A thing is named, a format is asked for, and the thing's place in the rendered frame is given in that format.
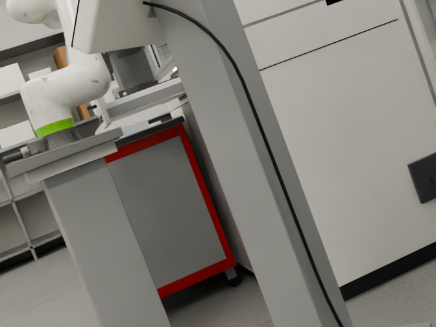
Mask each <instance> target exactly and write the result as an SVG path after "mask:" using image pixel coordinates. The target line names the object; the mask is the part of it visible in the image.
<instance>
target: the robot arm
mask: <svg viewBox="0 0 436 327"><path fill-rule="evenodd" d="M77 5H78V0H6V9H7V11H8V13H9V14H10V16H11V17H12V18H13V19H14V20H16V21H18V22H21V23H27V24H40V23H41V24H44V25H45V26H46V27H48V28H50V29H59V28H61V27H62V28H63V32H64V37H65V40H66V46H67V53H68V58H69V65H68V66H67V67H65V68H62V69H59V70H57V71H53V72H51V73H48V74H46V75H42V76H40V77H37V78H35V79H32V80H30V81H28V82H26V83H24V85H22V87H21V88H20V94H21V98H22V99H23V103H24V105H25V108H26V111H27V113H28V116H29V119H30V121H31V124H32V127H33V129H34V131H35V133H36V135H37V136H38V138H39V139H36V140H33V141H30V142H27V143H26V147H22V148H21V149H20V150H21V152H17V153H15V154H11V155H9V156H5V157H3V158H2V159H3V163H4V164H7V163H10V162H13V161H16V160H18V159H21V158H23V159H26V158H29V157H31V156H35V155H37V154H41V153H43V152H47V151H50V150H53V149H56V148H59V147H62V146H64V145H68V144H70V143H73V142H76V141H79V140H82V139H83V138H82V137H81V136H80V135H79V133H78V132H77V130H76V128H75V126H74V120H73V116H72V114H71V110H72V109H73V108H74V107H77V106H80V105H82V104H85V103H88V102H90V101H93V100H96V99H98V98H101V97H102V96H104V95H105V94H106V93H107V91H108V90H109V88H110V87H111V89H112V91H114V90H116V89H118V88H119V86H118V83H117V81H116V79H115V76H114V73H113V69H112V65H111V63H110V59H109V57H108V54H107V52H103V53H95V54H86V53H83V52H82V51H79V50H77V49H75V48H74V47H71V42H72V37H73V29H74V24H75V17H76V13H77Z"/></svg>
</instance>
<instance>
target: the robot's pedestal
mask: <svg viewBox="0 0 436 327"><path fill-rule="evenodd" d="M114 152H117V147H116V145H115V142H114V140H113V139H112V140H110V141H107V142H105V143H102V144H100V145H96V146H94V147H91V148H89V149H86V150H84V151H80V152H78V153H75V154H72V155H70V156H67V157H65V158H62V159H59V160H57V161H54V162H51V163H49V164H46V165H43V166H41V167H38V168H35V169H33V170H30V171H27V172H26V173H25V174H24V177H25V180H26V181H27V184H28V185H29V184H34V183H36V182H39V181H41V184H42V187H43V190H44V191H45V194H46V197H47V200H48V201H49V204H50V206H51V209H52V211H53V214H54V217H55V219H56V221H57V223H58V226H59V229H60V231H61V233H62V236H63V238H64V241H65V243H66V246H67V249H68V251H69V253H70V255H71V258H72V260H73V263H74V265H75V268H76V270H77V272H78V275H79V278H80V281H81V282H82V285H83V287H84V290H85V292H86V295H87V297H88V300H89V301H90V304H91V307H92V310H93V312H94V314H95V317H96V319H97V322H98V324H99V327H171V324H170V322H169V319H168V317H167V314H166V312H165V309H164V306H163V304H162V301H161V299H160V296H159V294H158V291H157V289H156V286H155V284H154V281H153V279H152V276H151V274H150V271H149V268H148V267H147V264H146V261H145V258H144V256H143V253H142V251H141V249H140V246H139V243H138V240H137V239H136V236H135V233H134V231H133V229H132V226H131V223H130V221H129V218H128V215H127V213H126V211H125V208H124V206H123V203H122V201H121V198H120V196H119V193H118V191H117V188H116V186H115V183H114V180H113V178H112V175H111V173H110V170H109V168H108V165H107V163H106V160H105V158H104V156H107V155H109V154H112V153H114Z"/></svg>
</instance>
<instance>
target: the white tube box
mask: <svg viewBox="0 0 436 327"><path fill-rule="evenodd" d="M149 127H150V125H149V122H148V121H147V119H146V120H144V121H140V122H139V123H135V124H133V125H130V126H127V127H125V128H122V131H123V134H124V135H123V136H121V137H120V138H123V137H125V136H128V135H131V134H133V133H136V132H139V131H141V130H144V129H146V128H149Z"/></svg>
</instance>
